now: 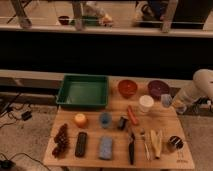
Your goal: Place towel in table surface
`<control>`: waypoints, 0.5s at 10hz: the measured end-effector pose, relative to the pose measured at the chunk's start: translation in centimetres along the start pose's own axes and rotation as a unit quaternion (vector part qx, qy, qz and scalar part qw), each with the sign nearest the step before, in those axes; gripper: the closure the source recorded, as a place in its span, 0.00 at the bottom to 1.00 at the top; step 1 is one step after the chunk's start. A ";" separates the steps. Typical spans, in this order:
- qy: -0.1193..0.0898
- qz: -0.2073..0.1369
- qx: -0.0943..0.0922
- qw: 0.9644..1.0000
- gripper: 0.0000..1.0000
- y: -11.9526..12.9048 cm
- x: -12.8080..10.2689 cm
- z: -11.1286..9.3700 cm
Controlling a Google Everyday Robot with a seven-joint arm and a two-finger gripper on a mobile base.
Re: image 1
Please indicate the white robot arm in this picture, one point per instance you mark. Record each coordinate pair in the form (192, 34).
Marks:
(200, 86)

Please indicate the green plastic tray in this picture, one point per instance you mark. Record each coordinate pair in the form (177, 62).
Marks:
(83, 91)

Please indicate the blue cup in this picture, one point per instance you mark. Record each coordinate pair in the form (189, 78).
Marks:
(105, 119)

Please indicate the orange carrot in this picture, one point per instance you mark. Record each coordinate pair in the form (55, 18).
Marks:
(132, 116)

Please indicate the white cup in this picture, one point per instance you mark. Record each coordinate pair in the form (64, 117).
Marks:
(146, 102)

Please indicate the orange fruit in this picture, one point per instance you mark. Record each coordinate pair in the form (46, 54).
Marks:
(80, 120)

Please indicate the purple bowl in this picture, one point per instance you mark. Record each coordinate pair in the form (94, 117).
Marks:
(156, 88)

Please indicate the wooden table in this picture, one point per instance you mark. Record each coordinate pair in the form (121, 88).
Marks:
(158, 118)

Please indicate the blue sponge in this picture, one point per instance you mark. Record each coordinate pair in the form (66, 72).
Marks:
(105, 148)

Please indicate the metal spoon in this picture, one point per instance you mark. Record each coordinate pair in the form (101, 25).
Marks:
(143, 137)

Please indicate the green background tray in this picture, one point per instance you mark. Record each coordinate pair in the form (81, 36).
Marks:
(86, 21)

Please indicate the red grape bunch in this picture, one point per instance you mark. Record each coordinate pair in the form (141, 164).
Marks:
(62, 141)

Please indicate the yellow banana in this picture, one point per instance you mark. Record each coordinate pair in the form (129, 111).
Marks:
(156, 140)

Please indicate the dark red background bowl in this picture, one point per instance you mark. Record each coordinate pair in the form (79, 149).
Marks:
(63, 20)

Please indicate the black power adapter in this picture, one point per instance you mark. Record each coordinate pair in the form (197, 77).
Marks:
(26, 115)

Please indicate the person in background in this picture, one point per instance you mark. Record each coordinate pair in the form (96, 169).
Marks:
(149, 13)

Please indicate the dark round tin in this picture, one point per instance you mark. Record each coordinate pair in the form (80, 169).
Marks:
(175, 143)

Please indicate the black handled knife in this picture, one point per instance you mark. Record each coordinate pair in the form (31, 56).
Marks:
(131, 147)

